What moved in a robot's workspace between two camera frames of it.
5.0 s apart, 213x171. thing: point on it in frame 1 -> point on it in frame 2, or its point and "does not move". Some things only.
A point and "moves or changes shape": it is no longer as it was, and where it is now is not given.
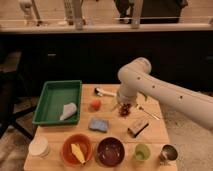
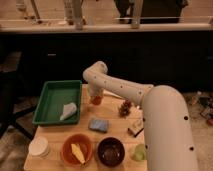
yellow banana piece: x=78 y=152 does not move
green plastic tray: x=55 y=95 does not move
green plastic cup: x=142 y=152 does not move
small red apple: x=95 y=104 moves or changes shape
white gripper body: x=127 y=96 -> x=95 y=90
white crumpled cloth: x=68 y=110 does not move
